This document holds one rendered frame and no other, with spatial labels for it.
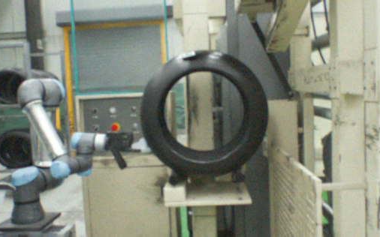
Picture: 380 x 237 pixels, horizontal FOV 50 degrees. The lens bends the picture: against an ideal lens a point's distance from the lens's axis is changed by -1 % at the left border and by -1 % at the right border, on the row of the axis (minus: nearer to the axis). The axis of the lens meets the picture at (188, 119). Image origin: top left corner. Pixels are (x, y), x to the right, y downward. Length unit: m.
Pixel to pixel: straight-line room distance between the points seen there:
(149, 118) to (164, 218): 0.89
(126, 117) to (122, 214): 0.57
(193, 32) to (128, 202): 1.05
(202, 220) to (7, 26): 11.05
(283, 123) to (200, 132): 0.42
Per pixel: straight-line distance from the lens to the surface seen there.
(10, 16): 12.72
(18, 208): 1.99
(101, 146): 1.85
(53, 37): 11.99
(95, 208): 2.50
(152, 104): 1.71
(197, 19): 2.09
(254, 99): 1.71
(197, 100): 2.06
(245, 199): 1.77
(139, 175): 2.40
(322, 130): 5.34
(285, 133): 2.04
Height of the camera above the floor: 1.29
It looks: 5 degrees down
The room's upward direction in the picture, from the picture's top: 3 degrees counter-clockwise
